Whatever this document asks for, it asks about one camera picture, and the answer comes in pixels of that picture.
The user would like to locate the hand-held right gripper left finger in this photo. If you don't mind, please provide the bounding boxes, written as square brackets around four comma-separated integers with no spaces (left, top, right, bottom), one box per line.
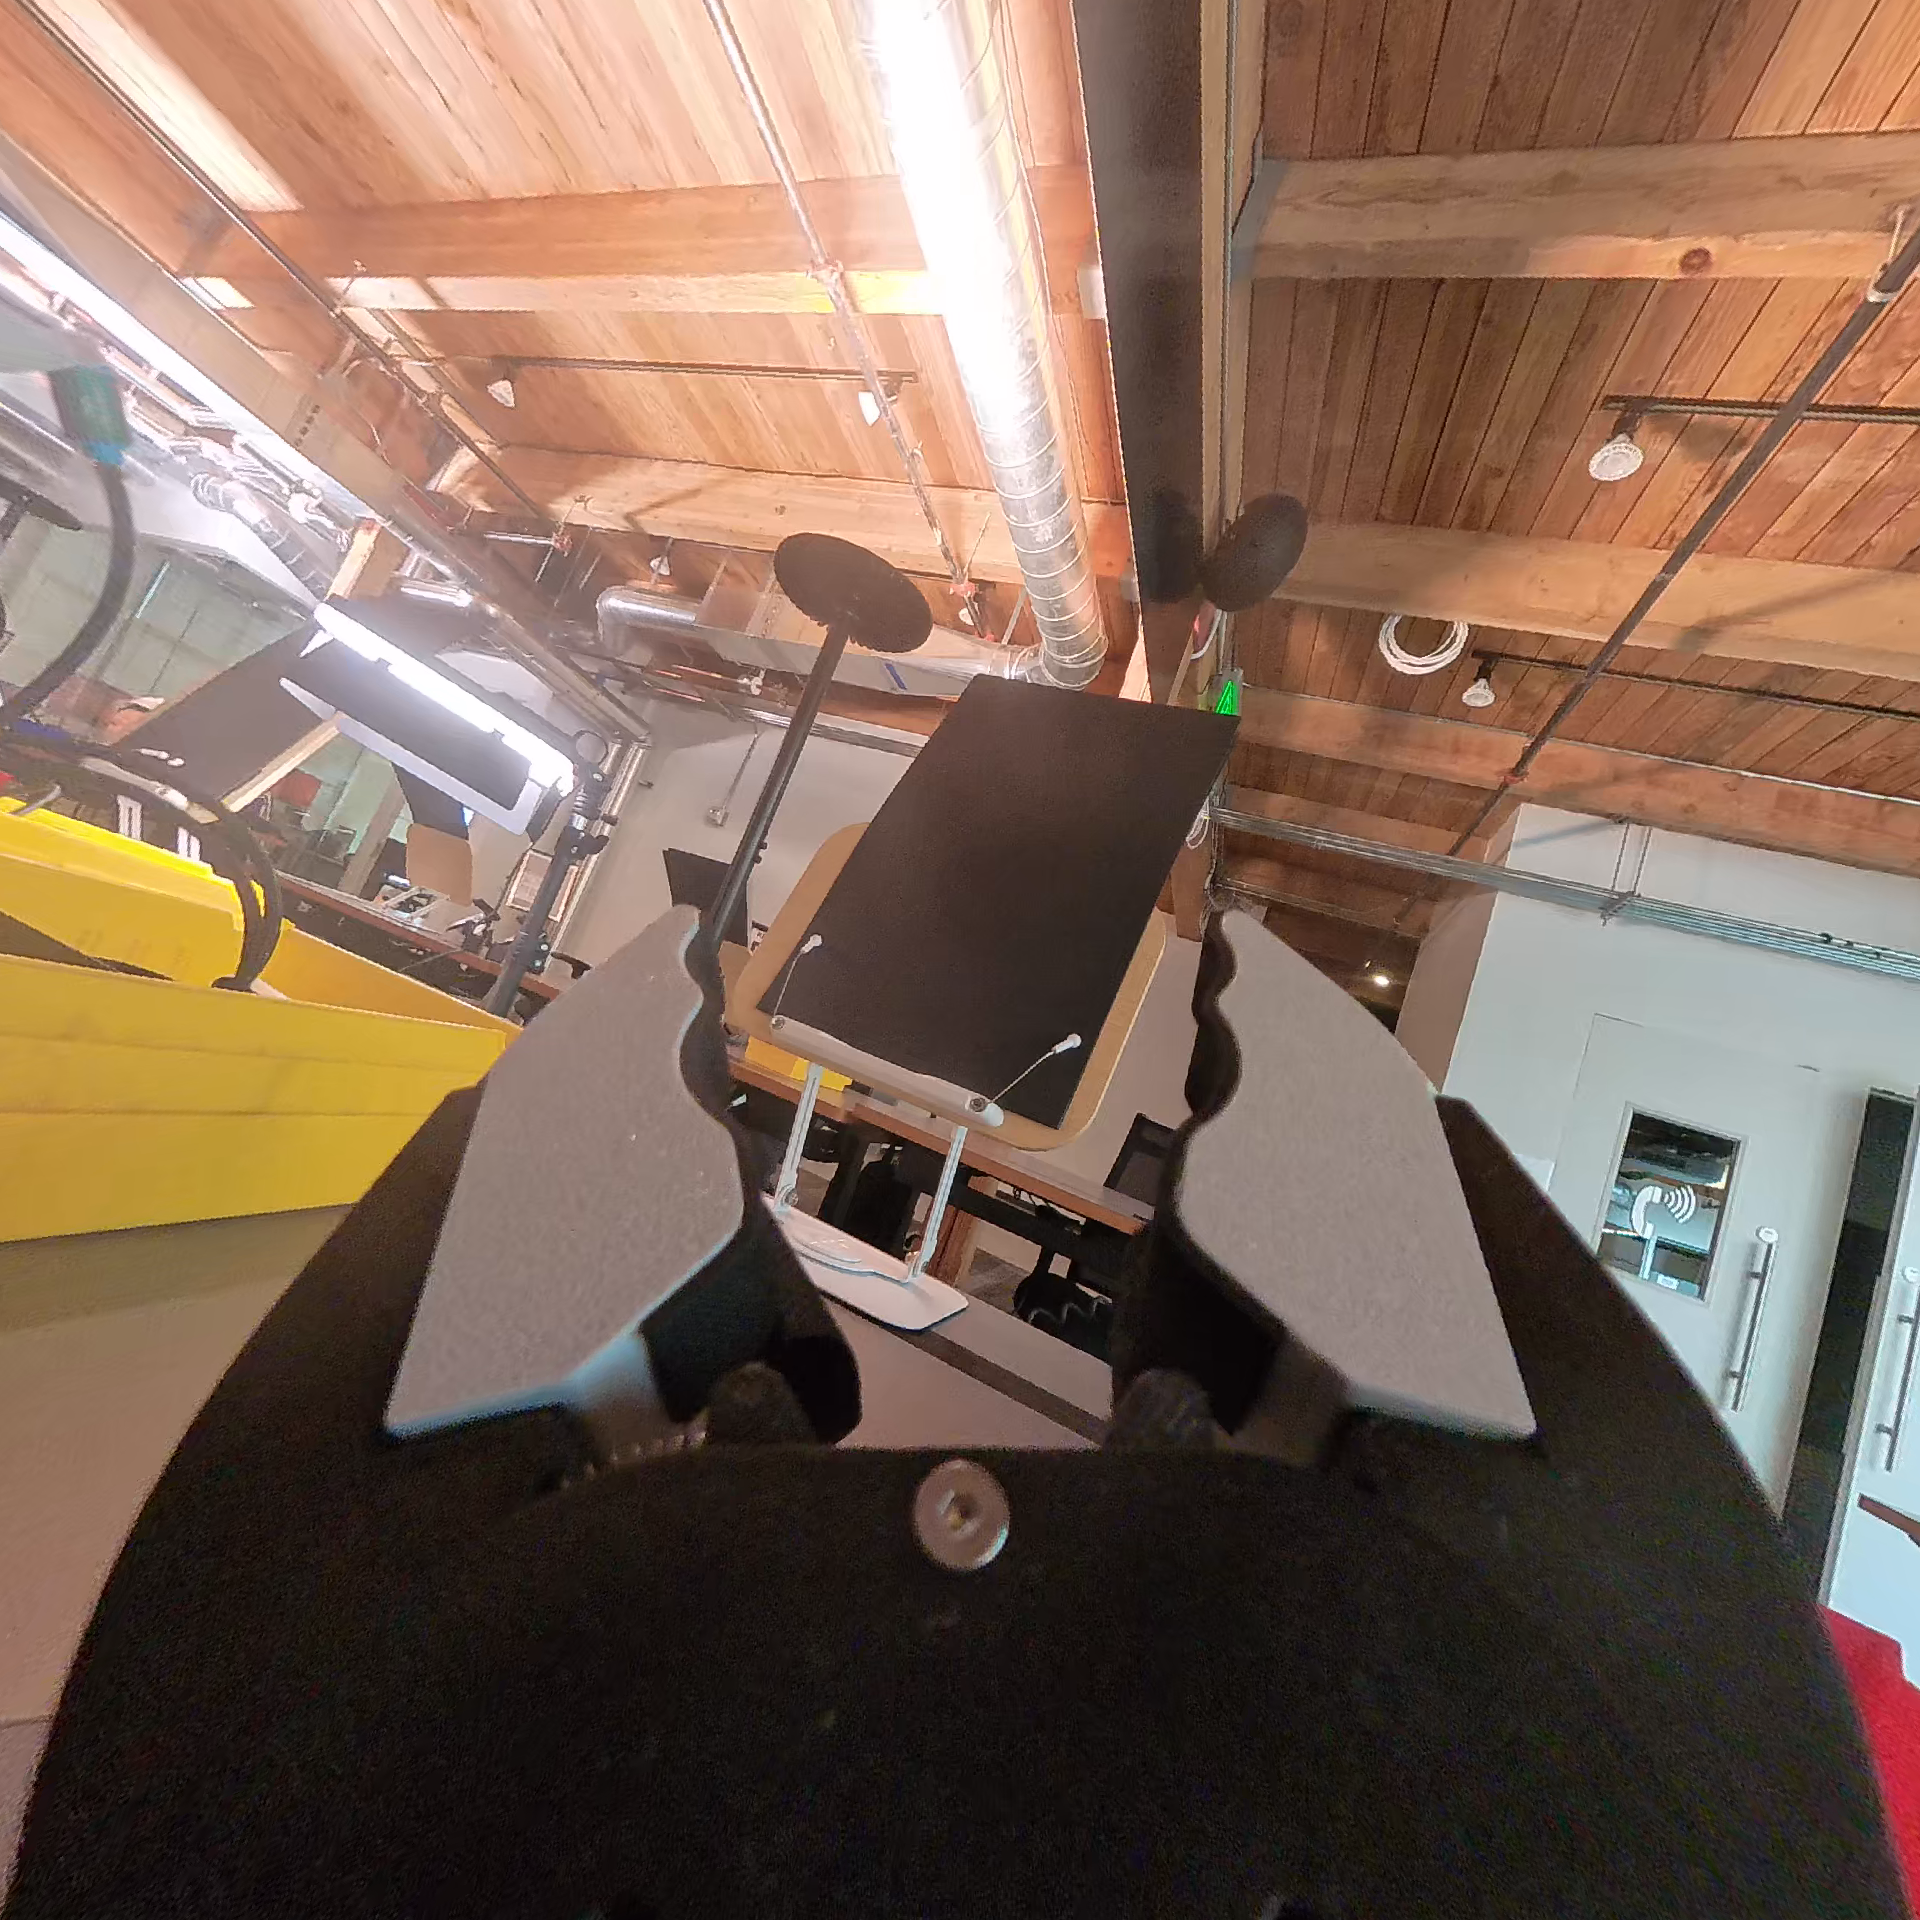
[383,906,757,1470]

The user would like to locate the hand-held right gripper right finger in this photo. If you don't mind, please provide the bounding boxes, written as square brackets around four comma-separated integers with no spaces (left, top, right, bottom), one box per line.
[1153,909,1543,1470]

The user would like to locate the yellow plastic bin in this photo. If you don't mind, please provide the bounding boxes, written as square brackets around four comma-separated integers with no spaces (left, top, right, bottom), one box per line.
[0,938,528,1248]
[0,795,301,993]

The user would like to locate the red plastic bin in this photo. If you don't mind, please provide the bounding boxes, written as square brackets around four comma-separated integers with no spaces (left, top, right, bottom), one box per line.
[1821,1603,1920,1920]

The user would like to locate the wooden desk black legs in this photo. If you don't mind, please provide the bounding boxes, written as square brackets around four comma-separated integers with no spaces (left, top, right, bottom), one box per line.
[734,1041,1189,1329]

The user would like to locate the black light stand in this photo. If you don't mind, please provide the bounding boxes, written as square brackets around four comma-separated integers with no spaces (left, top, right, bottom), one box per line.
[479,730,619,1027]

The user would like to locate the door window with phone sign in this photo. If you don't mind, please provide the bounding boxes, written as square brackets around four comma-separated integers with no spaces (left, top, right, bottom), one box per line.
[1595,1108,1745,1301]

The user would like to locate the wood-framed black board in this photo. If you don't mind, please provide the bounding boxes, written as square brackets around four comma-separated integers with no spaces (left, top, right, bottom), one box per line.
[728,671,1243,1158]

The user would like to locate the studio light panel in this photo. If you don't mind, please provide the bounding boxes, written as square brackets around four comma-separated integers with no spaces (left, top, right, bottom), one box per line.
[279,589,582,846]

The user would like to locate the black flag panel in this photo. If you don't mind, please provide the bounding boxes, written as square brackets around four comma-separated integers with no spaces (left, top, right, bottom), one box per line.
[113,627,346,815]

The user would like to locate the black pole with round disc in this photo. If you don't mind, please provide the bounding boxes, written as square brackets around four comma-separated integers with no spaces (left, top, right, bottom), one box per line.
[694,529,937,952]

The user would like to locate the metal conduit pipe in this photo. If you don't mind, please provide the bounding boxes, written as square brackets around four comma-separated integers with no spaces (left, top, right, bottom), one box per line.
[1505,211,1920,785]

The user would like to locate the metal cable tray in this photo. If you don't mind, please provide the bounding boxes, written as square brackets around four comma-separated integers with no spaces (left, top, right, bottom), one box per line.
[1216,811,1920,986]

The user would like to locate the metal door handle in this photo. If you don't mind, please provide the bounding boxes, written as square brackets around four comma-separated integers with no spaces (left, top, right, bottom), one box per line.
[1871,1265,1920,1477]
[1723,1226,1781,1417]

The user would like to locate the thin black cable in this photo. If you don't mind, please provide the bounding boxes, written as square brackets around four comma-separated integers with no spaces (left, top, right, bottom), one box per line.
[0,744,292,995]

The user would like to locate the black door post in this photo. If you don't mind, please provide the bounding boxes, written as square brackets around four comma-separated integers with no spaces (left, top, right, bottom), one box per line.
[1791,1094,1920,1510]

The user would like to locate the rectangular metal duct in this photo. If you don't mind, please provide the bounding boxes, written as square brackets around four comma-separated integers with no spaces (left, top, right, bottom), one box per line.
[597,581,1052,704]

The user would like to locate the silver spiral duct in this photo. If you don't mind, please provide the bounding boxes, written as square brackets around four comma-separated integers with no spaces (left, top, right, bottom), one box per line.
[862,0,1115,681]

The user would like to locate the black ceiling post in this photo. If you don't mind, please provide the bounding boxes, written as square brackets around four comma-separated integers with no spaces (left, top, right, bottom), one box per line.
[1069,0,1213,601]

